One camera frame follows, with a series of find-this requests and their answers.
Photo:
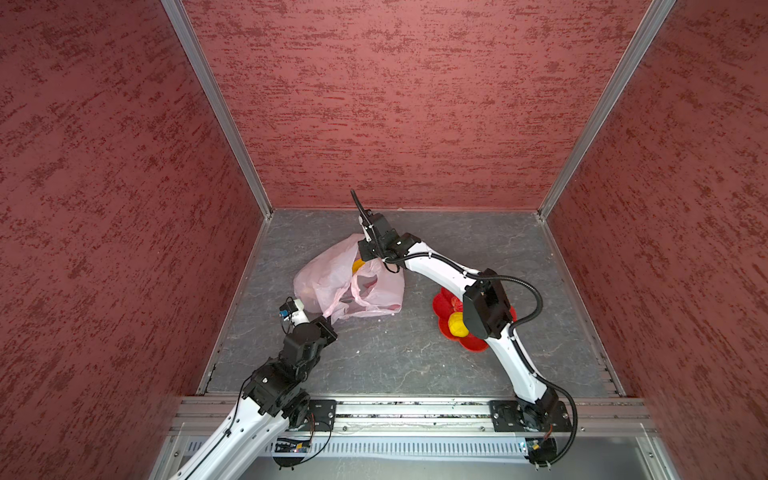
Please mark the aluminium corner post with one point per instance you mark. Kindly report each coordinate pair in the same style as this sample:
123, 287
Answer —
647, 30
189, 41

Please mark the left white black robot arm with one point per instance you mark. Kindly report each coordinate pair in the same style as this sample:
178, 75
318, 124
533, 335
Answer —
270, 402

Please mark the left aluminium corner post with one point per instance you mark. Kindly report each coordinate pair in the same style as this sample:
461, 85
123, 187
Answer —
189, 41

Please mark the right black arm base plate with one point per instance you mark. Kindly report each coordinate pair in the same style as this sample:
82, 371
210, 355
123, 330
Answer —
513, 416

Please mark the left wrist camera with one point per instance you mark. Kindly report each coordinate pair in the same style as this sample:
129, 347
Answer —
292, 312

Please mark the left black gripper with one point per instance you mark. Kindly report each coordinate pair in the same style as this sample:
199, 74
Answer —
326, 331

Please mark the yellow fake banana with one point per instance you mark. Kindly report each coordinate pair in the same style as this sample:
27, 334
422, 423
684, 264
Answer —
359, 263

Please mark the right aluminium corner post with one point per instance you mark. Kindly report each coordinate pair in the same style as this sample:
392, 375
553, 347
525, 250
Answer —
647, 30

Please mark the pink plastic bag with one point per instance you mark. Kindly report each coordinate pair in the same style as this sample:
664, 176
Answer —
327, 286

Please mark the yellow fake lemon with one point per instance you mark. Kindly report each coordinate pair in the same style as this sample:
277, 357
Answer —
456, 327

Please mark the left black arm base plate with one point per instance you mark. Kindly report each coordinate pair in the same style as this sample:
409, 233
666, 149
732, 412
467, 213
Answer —
320, 415

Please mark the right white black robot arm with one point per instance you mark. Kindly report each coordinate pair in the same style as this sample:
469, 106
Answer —
487, 313

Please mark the perforated metal cable tray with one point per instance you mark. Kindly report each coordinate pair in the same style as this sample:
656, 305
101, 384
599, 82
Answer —
451, 448

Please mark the red flower-shaped plastic bowl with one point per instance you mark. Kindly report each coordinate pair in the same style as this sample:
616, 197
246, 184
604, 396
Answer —
445, 303

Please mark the aluminium mounting rail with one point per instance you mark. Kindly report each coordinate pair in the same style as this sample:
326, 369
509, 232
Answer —
470, 416

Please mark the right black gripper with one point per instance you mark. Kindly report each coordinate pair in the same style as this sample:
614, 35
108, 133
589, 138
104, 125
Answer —
368, 254

